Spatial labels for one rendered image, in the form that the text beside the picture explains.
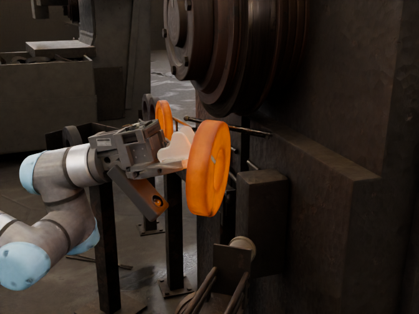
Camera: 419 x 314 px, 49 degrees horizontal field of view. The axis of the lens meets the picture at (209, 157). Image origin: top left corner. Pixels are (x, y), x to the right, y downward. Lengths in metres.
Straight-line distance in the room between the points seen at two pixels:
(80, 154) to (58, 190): 0.08
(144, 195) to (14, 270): 0.23
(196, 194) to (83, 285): 1.48
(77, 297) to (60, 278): 0.17
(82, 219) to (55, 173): 0.10
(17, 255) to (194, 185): 0.28
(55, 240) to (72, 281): 1.36
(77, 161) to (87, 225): 0.13
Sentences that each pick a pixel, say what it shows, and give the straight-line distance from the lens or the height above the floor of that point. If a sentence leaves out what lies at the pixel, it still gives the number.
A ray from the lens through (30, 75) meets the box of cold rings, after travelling 3.49.
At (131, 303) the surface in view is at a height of 0.01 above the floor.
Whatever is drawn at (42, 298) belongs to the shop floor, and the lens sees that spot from 2.10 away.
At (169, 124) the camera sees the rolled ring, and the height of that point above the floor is 0.69.
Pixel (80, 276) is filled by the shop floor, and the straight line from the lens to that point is 2.19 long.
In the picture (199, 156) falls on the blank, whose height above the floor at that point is 0.95.
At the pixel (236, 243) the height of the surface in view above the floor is 0.69.
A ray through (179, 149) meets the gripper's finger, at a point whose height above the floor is 0.94.
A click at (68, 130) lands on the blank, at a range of 1.63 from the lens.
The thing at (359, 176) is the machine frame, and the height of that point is 0.87.
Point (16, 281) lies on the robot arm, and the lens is 0.78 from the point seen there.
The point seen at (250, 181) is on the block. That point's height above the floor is 0.80.
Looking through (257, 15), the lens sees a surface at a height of 1.13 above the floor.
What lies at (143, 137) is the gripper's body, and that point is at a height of 0.96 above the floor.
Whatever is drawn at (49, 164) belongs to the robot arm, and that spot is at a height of 0.89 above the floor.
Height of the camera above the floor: 1.16
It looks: 19 degrees down
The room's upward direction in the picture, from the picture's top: straight up
